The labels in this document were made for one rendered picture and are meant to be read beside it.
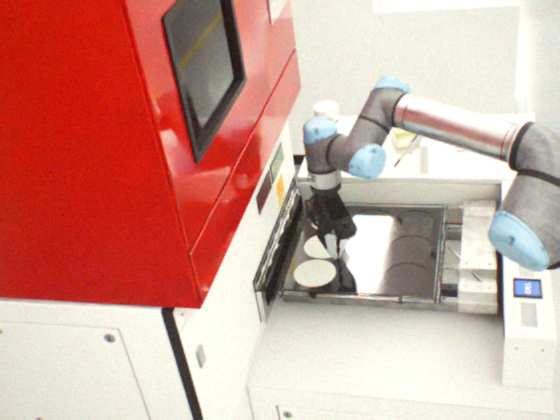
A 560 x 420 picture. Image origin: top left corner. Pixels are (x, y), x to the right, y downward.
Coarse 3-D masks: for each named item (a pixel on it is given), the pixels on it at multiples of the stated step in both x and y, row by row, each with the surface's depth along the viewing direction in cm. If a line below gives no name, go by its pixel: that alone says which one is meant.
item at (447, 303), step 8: (288, 296) 178; (336, 304) 176; (344, 304) 175; (352, 304) 175; (360, 304) 174; (368, 304) 174; (376, 304) 173; (384, 304) 173; (392, 304) 172; (400, 304) 171; (408, 304) 171; (416, 304) 170; (424, 304) 170; (432, 304) 169; (440, 304) 169; (448, 304) 168; (456, 304) 168; (496, 312) 166
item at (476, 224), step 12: (468, 216) 188; (480, 216) 187; (492, 216) 187; (468, 228) 184; (480, 228) 183; (468, 240) 180; (480, 240) 179; (468, 252) 176; (480, 252) 176; (492, 252) 175; (468, 312) 164; (480, 312) 163; (492, 312) 162
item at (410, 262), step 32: (384, 224) 187; (416, 224) 185; (352, 256) 178; (384, 256) 176; (416, 256) 175; (288, 288) 171; (320, 288) 170; (352, 288) 168; (384, 288) 167; (416, 288) 165
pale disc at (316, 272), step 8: (304, 264) 178; (312, 264) 177; (320, 264) 177; (328, 264) 176; (296, 272) 176; (304, 272) 175; (312, 272) 175; (320, 272) 174; (328, 272) 174; (296, 280) 173; (304, 280) 173; (312, 280) 172; (320, 280) 172; (328, 280) 172
